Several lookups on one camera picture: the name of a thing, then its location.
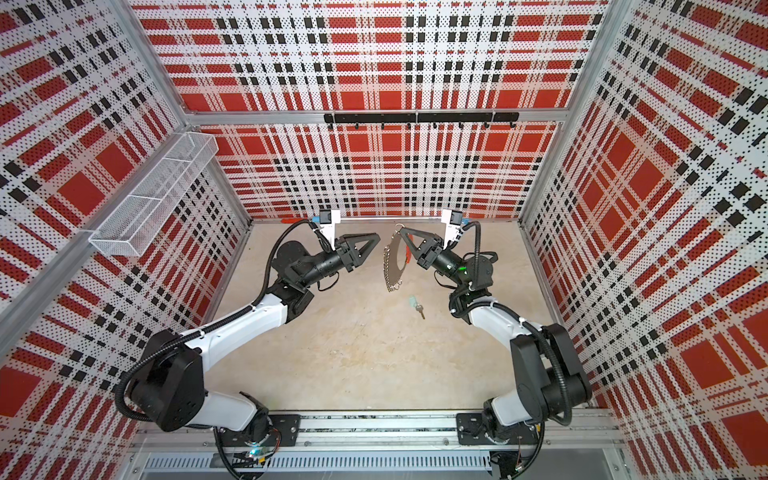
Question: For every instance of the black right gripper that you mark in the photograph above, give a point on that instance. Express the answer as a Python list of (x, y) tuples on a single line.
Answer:
[(430, 255)]

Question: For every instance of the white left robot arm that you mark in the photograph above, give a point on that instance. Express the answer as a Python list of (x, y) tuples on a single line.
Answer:
[(167, 385)]

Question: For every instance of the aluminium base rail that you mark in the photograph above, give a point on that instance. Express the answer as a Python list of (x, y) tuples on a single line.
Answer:
[(387, 444)]

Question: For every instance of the metal keyring gauge red handle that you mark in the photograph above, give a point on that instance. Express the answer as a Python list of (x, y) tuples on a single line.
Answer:
[(395, 259)]

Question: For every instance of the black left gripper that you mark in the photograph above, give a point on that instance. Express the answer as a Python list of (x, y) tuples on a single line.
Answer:
[(345, 247)]

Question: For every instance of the white wire mesh basket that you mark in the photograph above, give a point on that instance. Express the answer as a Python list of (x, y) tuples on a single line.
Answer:
[(137, 220)]

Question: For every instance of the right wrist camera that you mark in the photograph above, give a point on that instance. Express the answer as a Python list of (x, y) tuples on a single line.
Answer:
[(453, 221)]

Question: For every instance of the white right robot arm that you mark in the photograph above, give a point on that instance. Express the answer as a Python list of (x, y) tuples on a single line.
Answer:
[(549, 379)]

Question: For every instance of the black hook rail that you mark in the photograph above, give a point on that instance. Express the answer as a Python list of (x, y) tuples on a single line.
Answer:
[(357, 119)]

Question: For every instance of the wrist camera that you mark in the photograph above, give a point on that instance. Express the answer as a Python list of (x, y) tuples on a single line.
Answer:
[(327, 221), (453, 221)]

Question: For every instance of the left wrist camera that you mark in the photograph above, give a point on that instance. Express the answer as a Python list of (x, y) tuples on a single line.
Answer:
[(327, 221)]

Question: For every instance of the key with green cover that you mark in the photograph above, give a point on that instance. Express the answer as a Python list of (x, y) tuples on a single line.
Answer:
[(417, 306)]

